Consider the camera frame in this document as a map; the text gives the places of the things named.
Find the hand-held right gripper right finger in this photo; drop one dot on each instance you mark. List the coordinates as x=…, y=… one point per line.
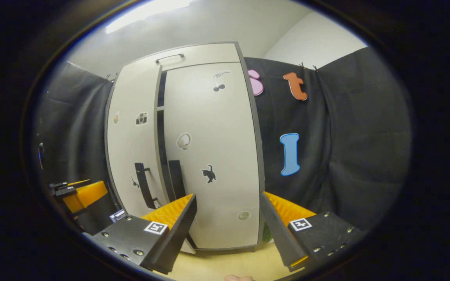
x=275, y=230

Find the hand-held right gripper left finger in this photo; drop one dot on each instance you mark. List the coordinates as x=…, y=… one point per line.
x=178, y=230

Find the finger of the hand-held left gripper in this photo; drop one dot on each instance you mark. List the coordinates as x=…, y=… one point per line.
x=88, y=194
x=63, y=186

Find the white cabinet door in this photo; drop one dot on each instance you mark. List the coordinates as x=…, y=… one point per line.
x=131, y=148
x=221, y=136

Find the white grey cabinet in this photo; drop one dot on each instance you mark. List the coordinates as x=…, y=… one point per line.
x=162, y=136

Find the white cabinet drawer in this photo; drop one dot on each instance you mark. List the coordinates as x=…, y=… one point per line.
x=209, y=54

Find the small green object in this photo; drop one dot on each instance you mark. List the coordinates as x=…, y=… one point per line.
x=266, y=234

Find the black backdrop cloth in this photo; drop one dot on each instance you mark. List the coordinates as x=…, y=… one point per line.
x=358, y=136

